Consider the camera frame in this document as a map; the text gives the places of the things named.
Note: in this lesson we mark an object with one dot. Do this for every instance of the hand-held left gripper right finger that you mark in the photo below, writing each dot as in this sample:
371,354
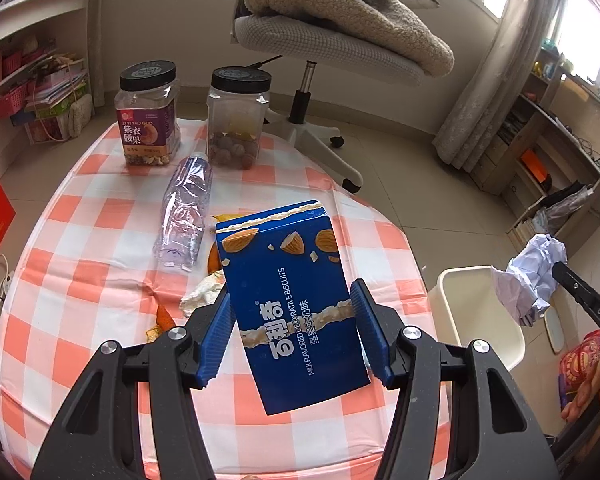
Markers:
369,330

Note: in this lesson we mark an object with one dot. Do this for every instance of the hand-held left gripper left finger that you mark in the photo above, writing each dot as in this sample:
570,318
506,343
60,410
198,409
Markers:
216,340

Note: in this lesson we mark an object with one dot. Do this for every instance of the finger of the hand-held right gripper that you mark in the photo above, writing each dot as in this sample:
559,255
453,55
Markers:
587,300

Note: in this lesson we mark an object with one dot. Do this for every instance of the white paper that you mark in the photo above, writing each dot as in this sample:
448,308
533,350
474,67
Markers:
535,270

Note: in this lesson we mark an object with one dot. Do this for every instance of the blue biscuit box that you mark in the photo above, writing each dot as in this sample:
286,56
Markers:
285,320

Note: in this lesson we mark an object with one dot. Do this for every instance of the white trash bin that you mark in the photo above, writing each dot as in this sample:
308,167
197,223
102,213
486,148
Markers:
460,310

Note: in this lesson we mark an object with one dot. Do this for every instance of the clear plastic water bottle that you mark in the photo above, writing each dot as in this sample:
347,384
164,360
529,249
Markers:
182,215

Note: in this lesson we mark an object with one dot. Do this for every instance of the crumpled white tissue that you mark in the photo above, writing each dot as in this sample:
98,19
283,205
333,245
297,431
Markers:
200,297

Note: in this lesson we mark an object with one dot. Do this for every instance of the small orange peel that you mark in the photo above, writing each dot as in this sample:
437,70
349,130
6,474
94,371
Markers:
163,317

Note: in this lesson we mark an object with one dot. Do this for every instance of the colourful printed bag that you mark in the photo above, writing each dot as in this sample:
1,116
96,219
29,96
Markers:
580,375

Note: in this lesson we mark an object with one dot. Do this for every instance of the wooden bookshelf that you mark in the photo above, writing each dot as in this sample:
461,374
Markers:
555,135

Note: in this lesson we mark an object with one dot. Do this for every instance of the clear jar of round nuts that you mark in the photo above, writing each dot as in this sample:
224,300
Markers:
235,125

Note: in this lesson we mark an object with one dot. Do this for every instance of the purple label nut jar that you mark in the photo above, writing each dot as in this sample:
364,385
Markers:
147,120

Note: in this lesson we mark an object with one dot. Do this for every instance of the beige curtain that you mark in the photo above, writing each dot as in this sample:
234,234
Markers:
500,85

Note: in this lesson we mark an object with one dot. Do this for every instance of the stack of books and papers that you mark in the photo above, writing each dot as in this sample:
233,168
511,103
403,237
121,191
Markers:
55,100

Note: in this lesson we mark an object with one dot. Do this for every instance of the grey office chair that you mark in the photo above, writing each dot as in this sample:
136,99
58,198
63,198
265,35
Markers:
300,45

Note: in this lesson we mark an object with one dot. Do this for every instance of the beige fleece blanket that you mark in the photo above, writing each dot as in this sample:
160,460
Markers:
350,15

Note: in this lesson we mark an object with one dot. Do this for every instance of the pink plastic basket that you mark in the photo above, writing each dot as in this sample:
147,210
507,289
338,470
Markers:
10,100

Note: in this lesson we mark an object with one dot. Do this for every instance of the white wall shelf unit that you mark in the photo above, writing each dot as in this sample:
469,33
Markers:
40,5

